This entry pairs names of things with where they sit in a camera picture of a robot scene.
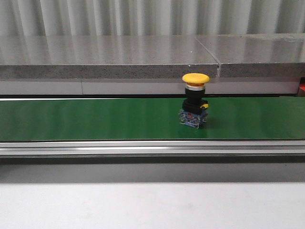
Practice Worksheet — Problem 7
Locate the green conveyor belt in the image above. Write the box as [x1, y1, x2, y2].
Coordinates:
[0, 97, 305, 157]

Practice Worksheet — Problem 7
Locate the grey stone counter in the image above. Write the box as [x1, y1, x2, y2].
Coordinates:
[0, 34, 305, 96]

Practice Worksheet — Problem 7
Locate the white pleated curtain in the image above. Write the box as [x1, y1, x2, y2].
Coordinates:
[0, 0, 305, 36]

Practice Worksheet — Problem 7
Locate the yellow push button conveyed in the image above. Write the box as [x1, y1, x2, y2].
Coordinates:
[179, 73, 210, 129]

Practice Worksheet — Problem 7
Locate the red plastic tray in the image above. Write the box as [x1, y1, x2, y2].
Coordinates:
[297, 77, 305, 97]

